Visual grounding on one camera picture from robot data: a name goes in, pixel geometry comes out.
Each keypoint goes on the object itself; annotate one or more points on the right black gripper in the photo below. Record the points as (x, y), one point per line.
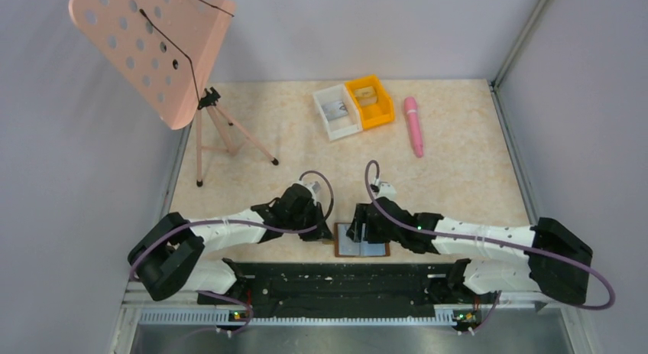
(361, 222)

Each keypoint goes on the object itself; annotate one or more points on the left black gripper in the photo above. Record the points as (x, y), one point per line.
(314, 225)

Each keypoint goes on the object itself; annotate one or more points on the brown leather card holder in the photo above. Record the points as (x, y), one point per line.
(346, 247)

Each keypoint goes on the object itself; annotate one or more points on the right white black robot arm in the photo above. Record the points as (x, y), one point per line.
(489, 258)

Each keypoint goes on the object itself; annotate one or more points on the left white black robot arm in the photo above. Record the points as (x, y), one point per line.
(172, 256)

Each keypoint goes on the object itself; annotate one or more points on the white plastic bin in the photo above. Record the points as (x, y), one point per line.
(345, 126)

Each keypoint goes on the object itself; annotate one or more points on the small item in white bin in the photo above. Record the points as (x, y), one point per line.
(334, 110)

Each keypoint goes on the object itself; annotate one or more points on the pink marker pen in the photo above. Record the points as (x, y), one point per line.
(410, 110)

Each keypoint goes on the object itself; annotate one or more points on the tan item in yellow bin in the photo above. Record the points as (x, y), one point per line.
(366, 96)

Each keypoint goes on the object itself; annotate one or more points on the pink perforated music stand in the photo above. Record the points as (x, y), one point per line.
(166, 49)

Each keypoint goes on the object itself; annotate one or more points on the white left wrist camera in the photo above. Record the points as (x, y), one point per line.
(313, 187)

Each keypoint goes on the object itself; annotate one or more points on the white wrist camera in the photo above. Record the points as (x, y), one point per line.
(313, 187)
(383, 189)

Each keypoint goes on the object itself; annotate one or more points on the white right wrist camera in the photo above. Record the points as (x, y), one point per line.
(383, 189)

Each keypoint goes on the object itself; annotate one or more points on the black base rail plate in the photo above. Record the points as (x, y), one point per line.
(293, 290)

